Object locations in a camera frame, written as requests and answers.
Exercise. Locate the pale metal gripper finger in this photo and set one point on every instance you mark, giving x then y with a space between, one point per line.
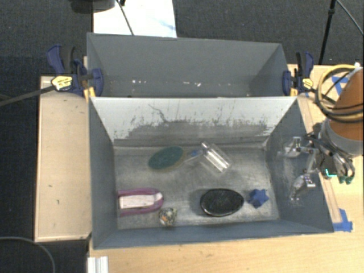
293 149
301 184

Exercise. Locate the blue star block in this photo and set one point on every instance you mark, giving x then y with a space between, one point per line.
258 198

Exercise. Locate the clear glass jar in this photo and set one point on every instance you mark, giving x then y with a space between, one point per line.
216 157

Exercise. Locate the grey metal bin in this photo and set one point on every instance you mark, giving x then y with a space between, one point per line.
182 163

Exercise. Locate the dark green round brush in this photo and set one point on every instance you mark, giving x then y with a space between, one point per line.
166 158

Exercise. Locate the speckled grey ball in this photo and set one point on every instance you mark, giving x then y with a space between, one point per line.
168 216

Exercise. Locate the purple and white stapler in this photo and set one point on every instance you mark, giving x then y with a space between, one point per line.
139 202

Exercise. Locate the pale wood board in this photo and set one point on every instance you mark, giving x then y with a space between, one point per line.
62 166

